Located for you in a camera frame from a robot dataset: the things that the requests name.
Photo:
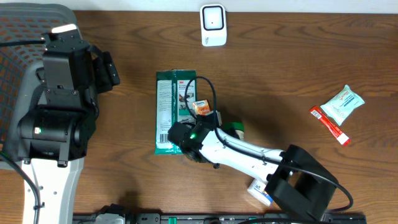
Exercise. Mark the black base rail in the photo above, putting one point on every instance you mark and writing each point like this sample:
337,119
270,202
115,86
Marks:
117,214

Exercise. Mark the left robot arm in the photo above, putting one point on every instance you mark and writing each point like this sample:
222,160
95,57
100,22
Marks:
54,132

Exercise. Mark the red coffee stick sachet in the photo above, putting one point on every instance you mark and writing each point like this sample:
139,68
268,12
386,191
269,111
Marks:
338,134

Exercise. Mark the grey plastic mesh basket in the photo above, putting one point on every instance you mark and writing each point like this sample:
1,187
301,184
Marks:
22,22

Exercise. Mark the white barcode scanner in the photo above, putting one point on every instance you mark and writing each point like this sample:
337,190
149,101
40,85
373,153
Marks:
213,25

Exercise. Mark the white blue labelled jar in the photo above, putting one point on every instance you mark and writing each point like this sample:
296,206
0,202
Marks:
257,190

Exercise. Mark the green lid white jar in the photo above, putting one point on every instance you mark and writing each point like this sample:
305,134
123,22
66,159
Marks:
234,129

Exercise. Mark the teal white snack packet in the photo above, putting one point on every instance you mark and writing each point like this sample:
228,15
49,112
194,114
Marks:
342,105

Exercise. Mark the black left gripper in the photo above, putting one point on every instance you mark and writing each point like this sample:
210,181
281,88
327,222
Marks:
111,73

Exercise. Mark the white red package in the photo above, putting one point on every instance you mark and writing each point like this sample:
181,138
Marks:
176,91

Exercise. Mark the small orange carton box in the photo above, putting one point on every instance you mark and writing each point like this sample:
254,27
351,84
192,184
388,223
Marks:
201,107

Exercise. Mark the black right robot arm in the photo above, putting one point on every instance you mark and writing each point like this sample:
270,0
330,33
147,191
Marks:
293,178

